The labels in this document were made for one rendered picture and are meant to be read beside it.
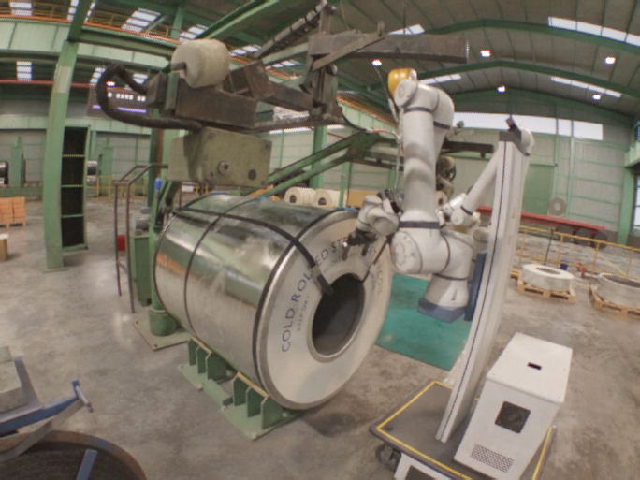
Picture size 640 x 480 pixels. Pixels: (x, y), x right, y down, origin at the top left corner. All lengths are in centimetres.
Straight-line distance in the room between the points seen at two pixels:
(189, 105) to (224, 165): 15
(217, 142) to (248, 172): 11
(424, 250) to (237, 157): 69
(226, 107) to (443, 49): 57
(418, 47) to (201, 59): 55
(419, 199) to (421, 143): 21
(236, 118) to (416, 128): 68
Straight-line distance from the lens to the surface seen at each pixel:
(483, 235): 166
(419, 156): 115
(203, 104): 71
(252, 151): 73
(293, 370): 163
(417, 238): 109
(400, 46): 91
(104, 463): 91
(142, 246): 365
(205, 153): 66
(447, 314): 124
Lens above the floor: 148
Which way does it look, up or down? 10 degrees down
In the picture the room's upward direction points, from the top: 5 degrees clockwise
